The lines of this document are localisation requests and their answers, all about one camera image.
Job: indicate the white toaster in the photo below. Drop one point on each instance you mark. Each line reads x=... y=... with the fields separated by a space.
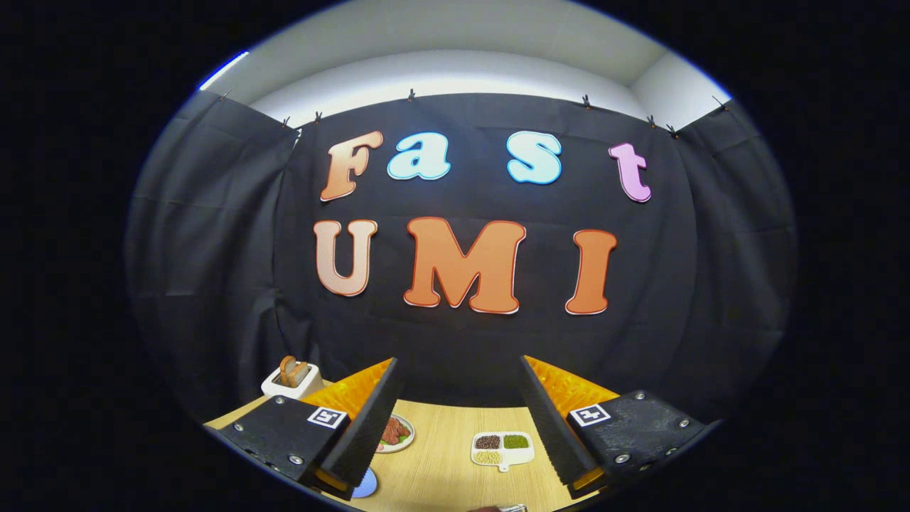
x=284 y=391

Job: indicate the blue plate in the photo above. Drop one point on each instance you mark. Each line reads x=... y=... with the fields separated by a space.
x=365 y=487

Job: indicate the cream plate with food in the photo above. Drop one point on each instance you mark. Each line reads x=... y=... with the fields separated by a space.
x=407 y=442

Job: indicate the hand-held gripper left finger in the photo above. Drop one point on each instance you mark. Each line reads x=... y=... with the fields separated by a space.
x=370 y=419

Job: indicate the brown steak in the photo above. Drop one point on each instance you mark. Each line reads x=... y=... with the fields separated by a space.
x=394 y=431

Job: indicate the toast slice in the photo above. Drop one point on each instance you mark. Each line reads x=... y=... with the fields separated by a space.
x=301 y=372
x=287 y=371

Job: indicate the white divided bean dish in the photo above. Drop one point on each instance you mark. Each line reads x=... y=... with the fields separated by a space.
x=502 y=451

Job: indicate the row of black cloth clips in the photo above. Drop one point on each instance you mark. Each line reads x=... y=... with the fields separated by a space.
x=411 y=94

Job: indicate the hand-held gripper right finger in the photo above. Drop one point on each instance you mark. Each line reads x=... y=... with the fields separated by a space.
x=551 y=419

